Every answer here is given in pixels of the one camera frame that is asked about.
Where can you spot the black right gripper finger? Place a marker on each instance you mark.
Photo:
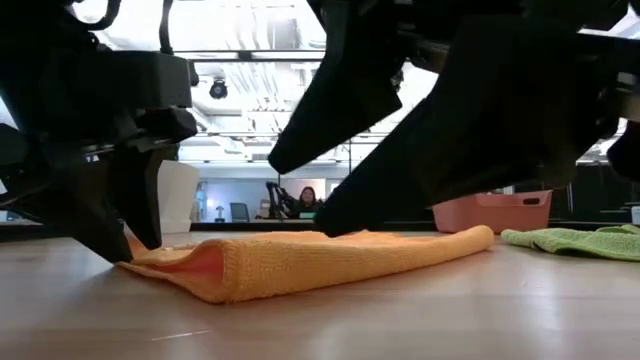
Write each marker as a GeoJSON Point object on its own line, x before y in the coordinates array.
{"type": "Point", "coordinates": [425, 160]}
{"type": "Point", "coordinates": [345, 90]}

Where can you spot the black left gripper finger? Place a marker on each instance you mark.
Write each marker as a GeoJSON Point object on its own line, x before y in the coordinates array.
{"type": "Point", "coordinates": [85, 210]}
{"type": "Point", "coordinates": [142, 200]}

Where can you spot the orange plastic basket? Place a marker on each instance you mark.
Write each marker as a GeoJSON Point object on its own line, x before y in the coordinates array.
{"type": "Point", "coordinates": [500, 212]}

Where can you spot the green microfiber towel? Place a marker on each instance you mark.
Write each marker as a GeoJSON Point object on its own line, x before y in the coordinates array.
{"type": "Point", "coordinates": [575, 242]}

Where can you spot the black background robot arm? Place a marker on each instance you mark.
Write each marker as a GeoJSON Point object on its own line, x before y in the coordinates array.
{"type": "Point", "coordinates": [280, 200]}

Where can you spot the white hexagonal plant pot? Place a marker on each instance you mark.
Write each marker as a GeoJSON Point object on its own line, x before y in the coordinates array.
{"type": "Point", "coordinates": [180, 200]}

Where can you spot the grey office chair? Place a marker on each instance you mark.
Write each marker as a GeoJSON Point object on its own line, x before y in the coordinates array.
{"type": "Point", "coordinates": [239, 212]}

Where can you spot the black overhead crossbar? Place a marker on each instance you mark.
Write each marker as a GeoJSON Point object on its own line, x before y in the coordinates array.
{"type": "Point", "coordinates": [250, 55]}

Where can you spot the person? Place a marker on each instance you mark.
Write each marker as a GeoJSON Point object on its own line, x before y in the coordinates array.
{"type": "Point", "coordinates": [307, 202]}

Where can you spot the black ceiling spotlight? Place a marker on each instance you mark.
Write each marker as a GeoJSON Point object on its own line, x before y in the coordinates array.
{"type": "Point", "coordinates": [218, 90]}

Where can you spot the black room cabinets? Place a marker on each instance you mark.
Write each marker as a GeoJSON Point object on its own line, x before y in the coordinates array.
{"type": "Point", "coordinates": [590, 195]}

